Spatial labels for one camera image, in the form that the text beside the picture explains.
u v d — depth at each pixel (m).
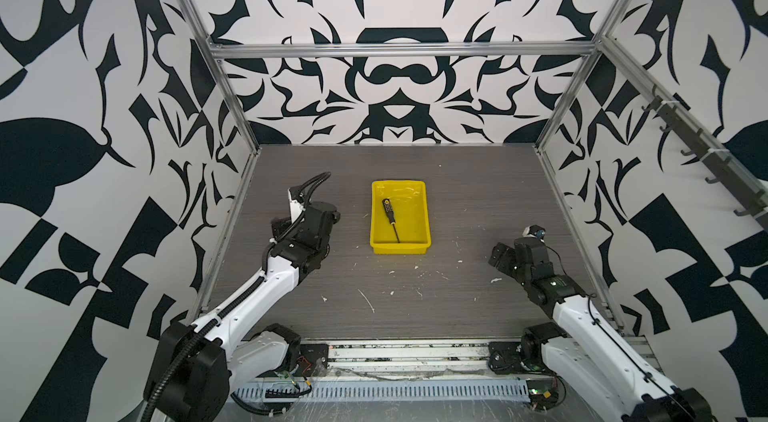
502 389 0.71
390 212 0.99
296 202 0.68
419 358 0.76
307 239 0.63
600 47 0.89
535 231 0.76
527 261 0.65
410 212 1.00
